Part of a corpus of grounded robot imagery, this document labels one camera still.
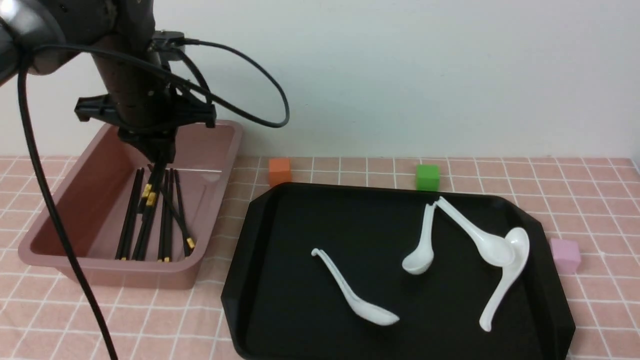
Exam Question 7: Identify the pink plastic bin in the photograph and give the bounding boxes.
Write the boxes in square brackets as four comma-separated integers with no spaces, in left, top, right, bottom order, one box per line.
[18,119,244,291]

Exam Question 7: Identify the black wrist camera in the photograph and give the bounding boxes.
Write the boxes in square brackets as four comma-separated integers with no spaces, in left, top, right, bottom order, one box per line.
[147,30,186,63]

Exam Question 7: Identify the white ceramic soup spoon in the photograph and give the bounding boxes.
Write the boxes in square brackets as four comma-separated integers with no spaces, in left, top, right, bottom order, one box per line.
[434,196,515,267]
[402,203,437,275]
[478,227,530,332]
[311,248,400,327]

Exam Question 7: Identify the orange cube block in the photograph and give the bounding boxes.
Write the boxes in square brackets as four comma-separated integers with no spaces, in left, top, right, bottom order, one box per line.
[268,157,293,187]

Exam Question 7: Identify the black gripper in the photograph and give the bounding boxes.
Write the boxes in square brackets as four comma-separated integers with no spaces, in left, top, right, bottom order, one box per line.
[74,85,217,163]

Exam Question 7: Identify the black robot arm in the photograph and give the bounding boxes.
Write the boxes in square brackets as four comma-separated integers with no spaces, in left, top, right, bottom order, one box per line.
[1,0,217,163]

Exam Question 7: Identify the black plastic tray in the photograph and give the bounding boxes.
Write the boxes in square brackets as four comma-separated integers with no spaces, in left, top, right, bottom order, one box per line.
[221,182,576,360]

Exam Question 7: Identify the black cable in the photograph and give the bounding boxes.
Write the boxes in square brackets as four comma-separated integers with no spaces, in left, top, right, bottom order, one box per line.
[16,37,291,360]

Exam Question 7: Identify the pink cube block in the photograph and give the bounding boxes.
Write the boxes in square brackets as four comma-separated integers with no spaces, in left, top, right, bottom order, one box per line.
[550,238,582,275]

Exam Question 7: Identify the black chopstick in bin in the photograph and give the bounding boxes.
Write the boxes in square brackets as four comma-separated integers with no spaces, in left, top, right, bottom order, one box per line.
[157,170,170,263]
[163,170,173,263]
[114,168,143,260]
[121,168,145,261]
[173,169,195,258]

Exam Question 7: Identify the green cube block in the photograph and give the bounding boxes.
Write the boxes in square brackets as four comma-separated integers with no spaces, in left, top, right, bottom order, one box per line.
[414,164,441,192]

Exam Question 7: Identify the black chopstick gold band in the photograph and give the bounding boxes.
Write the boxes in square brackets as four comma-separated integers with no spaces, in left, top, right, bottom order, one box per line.
[131,165,166,261]
[135,162,163,261]

